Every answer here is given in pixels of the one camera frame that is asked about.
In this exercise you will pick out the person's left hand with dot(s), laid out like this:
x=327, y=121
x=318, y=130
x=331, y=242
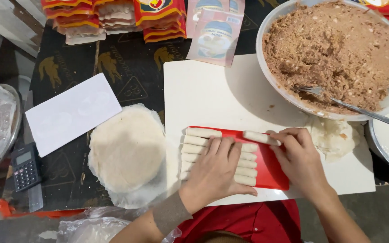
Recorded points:
x=211, y=179

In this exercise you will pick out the person's right hand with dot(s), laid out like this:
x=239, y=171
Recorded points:
x=301, y=162

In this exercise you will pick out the single white spring roll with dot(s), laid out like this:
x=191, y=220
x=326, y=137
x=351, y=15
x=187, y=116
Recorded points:
x=257, y=136

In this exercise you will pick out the red plastic tray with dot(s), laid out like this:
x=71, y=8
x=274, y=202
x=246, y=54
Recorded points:
x=270, y=168

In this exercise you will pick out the row of white rolls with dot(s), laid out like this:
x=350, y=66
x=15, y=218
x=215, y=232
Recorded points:
x=194, y=148

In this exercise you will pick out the crumpled torn wrappers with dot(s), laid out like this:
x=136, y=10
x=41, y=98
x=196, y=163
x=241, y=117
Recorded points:
x=333, y=136

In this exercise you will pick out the brown wrist band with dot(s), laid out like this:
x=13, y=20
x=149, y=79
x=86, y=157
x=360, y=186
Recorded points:
x=171, y=213

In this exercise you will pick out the person's red garment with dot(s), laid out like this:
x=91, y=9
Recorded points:
x=255, y=222

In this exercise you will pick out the metal fork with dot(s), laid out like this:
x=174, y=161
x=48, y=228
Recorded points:
x=360, y=109

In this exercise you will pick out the white cutting board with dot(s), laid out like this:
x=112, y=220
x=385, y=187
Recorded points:
x=214, y=94

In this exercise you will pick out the stack of round wrappers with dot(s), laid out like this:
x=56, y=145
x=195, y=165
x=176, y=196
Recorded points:
x=127, y=148

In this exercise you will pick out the brown minced filling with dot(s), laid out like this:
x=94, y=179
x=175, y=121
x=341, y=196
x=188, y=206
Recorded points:
x=329, y=47

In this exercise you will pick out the crumpled clear plastic bag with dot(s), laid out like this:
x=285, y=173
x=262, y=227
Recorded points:
x=89, y=227

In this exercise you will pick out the black mat with gold print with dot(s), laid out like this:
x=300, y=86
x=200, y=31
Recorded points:
x=137, y=71

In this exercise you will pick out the pink wrapper packet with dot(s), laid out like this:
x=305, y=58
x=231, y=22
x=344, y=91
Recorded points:
x=214, y=37
x=203, y=5
x=236, y=5

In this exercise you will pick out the white paper sheet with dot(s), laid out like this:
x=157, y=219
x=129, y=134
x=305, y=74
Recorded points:
x=73, y=113

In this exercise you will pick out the clear plastic strip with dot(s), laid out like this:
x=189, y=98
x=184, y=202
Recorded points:
x=35, y=199

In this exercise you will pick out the red packets pile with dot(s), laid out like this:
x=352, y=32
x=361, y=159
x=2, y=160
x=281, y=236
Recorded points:
x=388, y=8

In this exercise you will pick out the black calculator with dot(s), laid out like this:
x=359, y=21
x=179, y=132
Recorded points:
x=25, y=168

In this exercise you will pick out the metal basin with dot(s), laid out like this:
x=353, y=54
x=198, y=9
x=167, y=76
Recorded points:
x=16, y=135

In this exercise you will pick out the stacks of red yellow packets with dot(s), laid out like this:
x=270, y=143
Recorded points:
x=79, y=20

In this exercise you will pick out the white boards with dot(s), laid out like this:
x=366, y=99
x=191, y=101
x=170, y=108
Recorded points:
x=12, y=23

